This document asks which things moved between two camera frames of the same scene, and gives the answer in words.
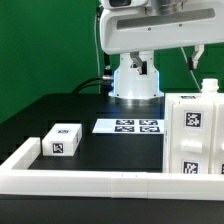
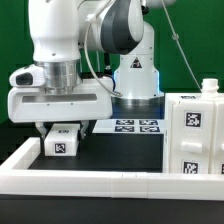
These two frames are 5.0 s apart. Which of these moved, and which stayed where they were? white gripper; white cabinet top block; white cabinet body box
Moved: white gripper
Stayed: white cabinet top block; white cabinet body box
